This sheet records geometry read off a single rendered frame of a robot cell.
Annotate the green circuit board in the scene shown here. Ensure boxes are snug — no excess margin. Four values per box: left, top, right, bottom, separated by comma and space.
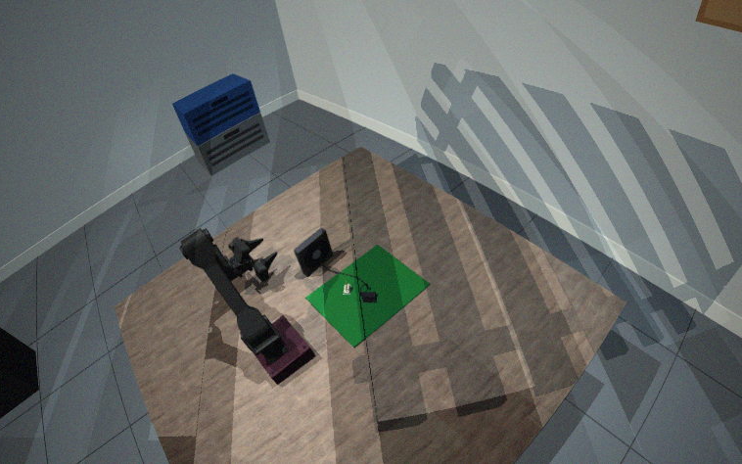
306, 245, 430, 348

